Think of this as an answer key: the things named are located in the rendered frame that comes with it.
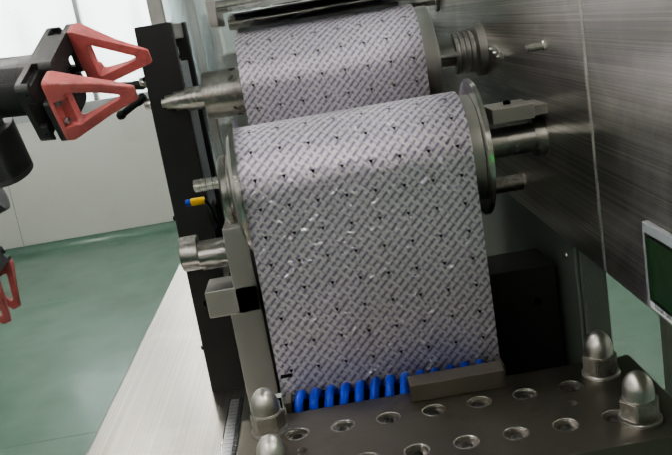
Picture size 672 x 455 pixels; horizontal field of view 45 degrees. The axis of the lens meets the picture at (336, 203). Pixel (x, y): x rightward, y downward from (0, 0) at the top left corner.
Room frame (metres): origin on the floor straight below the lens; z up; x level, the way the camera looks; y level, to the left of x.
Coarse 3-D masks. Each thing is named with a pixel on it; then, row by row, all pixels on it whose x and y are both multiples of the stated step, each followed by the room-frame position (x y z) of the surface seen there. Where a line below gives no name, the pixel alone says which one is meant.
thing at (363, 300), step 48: (288, 240) 0.80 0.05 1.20; (336, 240) 0.80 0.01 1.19; (384, 240) 0.80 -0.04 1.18; (432, 240) 0.80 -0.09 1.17; (480, 240) 0.80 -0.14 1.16; (288, 288) 0.80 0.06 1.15; (336, 288) 0.80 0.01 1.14; (384, 288) 0.80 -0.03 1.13; (432, 288) 0.80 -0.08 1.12; (480, 288) 0.80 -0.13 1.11; (288, 336) 0.80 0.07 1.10; (336, 336) 0.80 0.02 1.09; (384, 336) 0.80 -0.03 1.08; (432, 336) 0.80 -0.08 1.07; (480, 336) 0.80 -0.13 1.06; (288, 384) 0.80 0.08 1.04; (336, 384) 0.80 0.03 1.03; (384, 384) 0.80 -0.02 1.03
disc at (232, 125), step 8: (232, 120) 0.86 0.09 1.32; (232, 128) 0.83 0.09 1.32; (232, 136) 0.82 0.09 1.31; (232, 144) 0.81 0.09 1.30; (232, 152) 0.80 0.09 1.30; (232, 160) 0.80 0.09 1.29; (232, 168) 0.80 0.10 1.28; (240, 184) 0.80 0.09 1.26; (240, 192) 0.79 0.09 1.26; (240, 200) 0.79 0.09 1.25; (240, 208) 0.79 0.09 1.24; (248, 232) 0.80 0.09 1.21; (248, 240) 0.80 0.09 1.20
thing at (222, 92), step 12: (204, 72) 1.11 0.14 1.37; (216, 72) 1.10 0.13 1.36; (228, 72) 1.10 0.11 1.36; (204, 84) 1.09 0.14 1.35; (216, 84) 1.08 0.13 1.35; (228, 84) 1.08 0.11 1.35; (240, 84) 1.08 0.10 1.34; (204, 96) 1.08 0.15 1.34; (216, 96) 1.08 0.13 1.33; (228, 96) 1.08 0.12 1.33; (240, 96) 1.08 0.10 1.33; (216, 108) 1.08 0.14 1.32; (228, 108) 1.09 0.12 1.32; (240, 108) 1.09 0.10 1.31
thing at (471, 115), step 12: (468, 96) 0.85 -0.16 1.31; (468, 108) 0.83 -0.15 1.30; (468, 120) 0.82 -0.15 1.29; (480, 132) 0.81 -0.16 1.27; (228, 144) 0.84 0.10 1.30; (480, 144) 0.81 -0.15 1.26; (228, 156) 0.82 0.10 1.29; (480, 156) 0.81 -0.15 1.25; (228, 168) 0.81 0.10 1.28; (480, 168) 0.81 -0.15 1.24; (480, 180) 0.81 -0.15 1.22; (480, 192) 0.82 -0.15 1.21; (240, 216) 0.81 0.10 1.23; (240, 228) 0.82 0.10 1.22
